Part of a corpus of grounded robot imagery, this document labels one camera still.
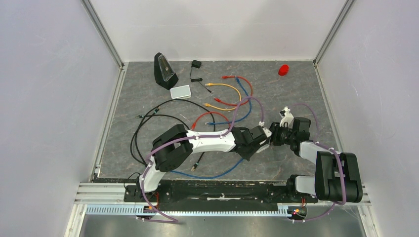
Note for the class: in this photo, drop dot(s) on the black metronome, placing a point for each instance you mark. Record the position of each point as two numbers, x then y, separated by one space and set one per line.
164 74

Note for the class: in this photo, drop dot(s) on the red round cap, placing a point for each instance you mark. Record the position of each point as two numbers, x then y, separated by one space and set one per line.
283 70

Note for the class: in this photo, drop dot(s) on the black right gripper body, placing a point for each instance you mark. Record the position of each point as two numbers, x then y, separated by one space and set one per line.
281 136

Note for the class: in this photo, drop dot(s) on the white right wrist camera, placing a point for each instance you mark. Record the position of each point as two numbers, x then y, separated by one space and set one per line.
287 117

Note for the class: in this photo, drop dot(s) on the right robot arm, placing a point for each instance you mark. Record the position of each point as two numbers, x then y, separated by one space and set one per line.
336 176

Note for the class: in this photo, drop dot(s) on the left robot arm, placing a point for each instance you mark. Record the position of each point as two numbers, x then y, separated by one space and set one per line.
173 147

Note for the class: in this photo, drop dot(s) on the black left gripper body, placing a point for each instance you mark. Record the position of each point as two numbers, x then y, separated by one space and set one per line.
248 153

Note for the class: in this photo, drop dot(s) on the white slotted cable duct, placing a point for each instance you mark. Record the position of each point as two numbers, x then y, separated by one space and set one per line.
140 210

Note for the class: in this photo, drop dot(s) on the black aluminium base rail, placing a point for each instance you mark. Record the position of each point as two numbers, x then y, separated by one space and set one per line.
218 195

